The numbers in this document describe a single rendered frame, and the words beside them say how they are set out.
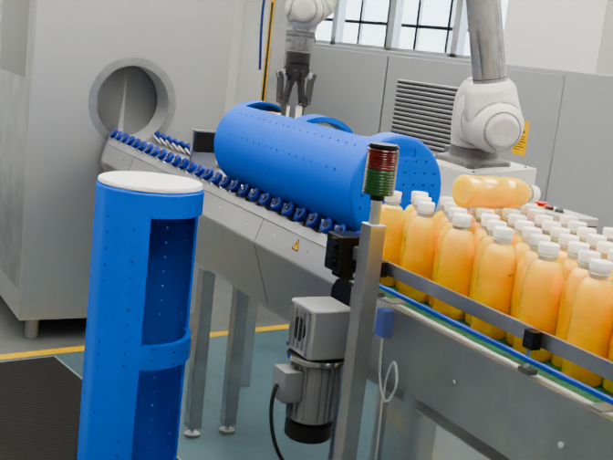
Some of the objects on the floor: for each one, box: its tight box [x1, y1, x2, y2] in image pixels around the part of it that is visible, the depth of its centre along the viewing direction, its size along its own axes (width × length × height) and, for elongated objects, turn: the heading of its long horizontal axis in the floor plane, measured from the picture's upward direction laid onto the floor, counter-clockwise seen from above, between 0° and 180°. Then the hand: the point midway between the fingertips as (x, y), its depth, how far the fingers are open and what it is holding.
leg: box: [219, 286, 249, 434], centre depth 349 cm, size 6×6×63 cm
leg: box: [183, 267, 215, 439], centre depth 342 cm, size 6×6×63 cm
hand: (291, 117), depth 296 cm, fingers closed on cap, 4 cm apart
